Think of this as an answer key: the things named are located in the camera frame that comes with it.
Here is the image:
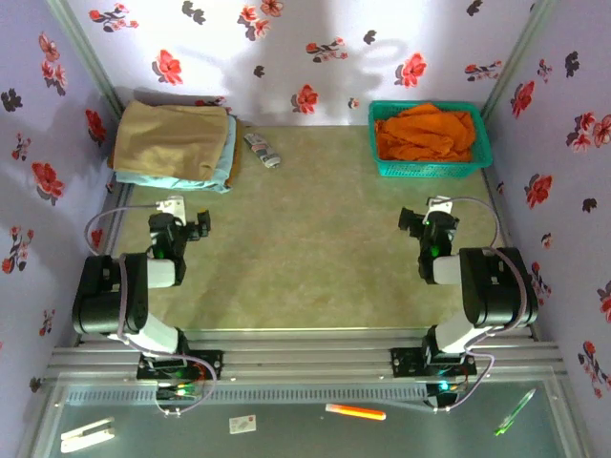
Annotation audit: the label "orange trousers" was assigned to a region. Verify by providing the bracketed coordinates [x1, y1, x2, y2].
[374, 102, 478, 163]

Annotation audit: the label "stack of folded clothes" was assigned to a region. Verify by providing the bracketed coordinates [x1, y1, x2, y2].
[116, 115, 238, 195]

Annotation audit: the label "brown folded trousers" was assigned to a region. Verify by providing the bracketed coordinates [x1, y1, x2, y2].
[108, 121, 244, 190]

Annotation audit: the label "green plastic basket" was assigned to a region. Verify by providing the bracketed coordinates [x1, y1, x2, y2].
[367, 99, 494, 180]

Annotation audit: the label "controller board green light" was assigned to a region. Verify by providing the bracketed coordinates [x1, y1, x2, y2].
[157, 381, 200, 401]
[427, 379, 467, 407]

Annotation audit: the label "orange marker pen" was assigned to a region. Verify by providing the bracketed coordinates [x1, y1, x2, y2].
[325, 403, 387, 422]

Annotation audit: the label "green pen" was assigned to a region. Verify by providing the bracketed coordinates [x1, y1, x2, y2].
[494, 388, 538, 438]

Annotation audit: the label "small white card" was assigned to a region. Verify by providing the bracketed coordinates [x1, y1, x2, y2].
[228, 413, 258, 435]

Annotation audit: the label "white plastic clip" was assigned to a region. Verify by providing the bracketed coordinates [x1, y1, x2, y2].
[60, 417, 116, 454]

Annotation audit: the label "left arm lavender cable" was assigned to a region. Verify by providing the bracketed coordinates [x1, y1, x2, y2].
[84, 203, 221, 417]

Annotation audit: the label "arm lavender cable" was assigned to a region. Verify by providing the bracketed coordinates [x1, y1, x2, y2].
[432, 197, 538, 414]
[84, 203, 221, 417]

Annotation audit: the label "right arm lavender cable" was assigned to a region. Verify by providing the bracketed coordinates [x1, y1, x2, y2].
[432, 197, 538, 414]

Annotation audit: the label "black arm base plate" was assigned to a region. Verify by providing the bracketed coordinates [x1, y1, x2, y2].
[390, 346, 478, 381]
[137, 350, 225, 382]

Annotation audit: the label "aluminium front frame rails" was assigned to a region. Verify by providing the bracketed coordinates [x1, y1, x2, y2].
[45, 326, 569, 385]

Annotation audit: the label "grey slotted cable duct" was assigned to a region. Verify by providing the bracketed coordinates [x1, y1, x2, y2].
[61, 384, 431, 407]

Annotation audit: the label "aluminium corner post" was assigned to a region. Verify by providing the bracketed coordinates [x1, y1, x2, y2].
[45, 0, 125, 120]
[479, 0, 560, 120]

